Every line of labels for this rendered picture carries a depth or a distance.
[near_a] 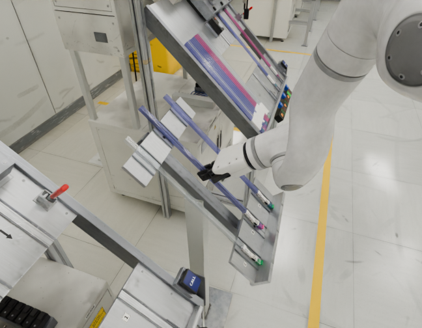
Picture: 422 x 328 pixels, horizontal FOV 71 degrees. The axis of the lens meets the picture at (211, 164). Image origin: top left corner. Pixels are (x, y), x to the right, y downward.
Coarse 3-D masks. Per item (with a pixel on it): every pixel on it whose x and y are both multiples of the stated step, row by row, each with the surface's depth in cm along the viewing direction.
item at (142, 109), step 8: (144, 112) 75; (152, 120) 76; (160, 128) 77; (168, 136) 78; (176, 144) 79; (184, 152) 80; (192, 160) 80; (200, 168) 82; (216, 184) 84; (224, 192) 85; (232, 200) 86; (240, 208) 87
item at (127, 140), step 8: (128, 136) 68; (128, 144) 68; (136, 144) 69; (136, 152) 69; (144, 152) 70; (144, 160) 70; (152, 160) 70; (152, 168) 71; (160, 168) 71; (168, 176) 72; (176, 184) 73; (184, 192) 74; (192, 200) 74; (200, 208) 75; (208, 216) 76; (216, 224) 77; (224, 232) 78; (232, 240) 79; (240, 248) 81
